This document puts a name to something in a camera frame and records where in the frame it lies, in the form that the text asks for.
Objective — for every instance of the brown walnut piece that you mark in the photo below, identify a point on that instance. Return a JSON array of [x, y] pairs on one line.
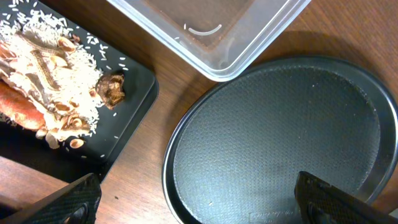
[[110, 89]]

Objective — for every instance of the clear plastic bin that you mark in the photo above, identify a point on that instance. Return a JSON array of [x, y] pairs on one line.
[[219, 38]]

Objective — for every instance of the orange carrot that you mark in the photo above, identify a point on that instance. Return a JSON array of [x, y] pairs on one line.
[[15, 106]]

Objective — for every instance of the pile of peanut shells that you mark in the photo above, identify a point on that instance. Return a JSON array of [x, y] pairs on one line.
[[58, 79]]

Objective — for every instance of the round black serving tray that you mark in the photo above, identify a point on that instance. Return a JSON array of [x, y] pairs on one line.
[[236, 154]]

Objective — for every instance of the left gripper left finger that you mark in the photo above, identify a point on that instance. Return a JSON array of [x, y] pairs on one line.
[[76, 203]]

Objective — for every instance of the pile of white rice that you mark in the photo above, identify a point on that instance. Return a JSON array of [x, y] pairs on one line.
[[28, 17]]

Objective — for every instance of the black rectangular tray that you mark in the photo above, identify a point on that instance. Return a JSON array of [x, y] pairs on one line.
[[114, 128]]

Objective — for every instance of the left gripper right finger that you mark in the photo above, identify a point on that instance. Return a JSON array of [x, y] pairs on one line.
[[320, 202]]

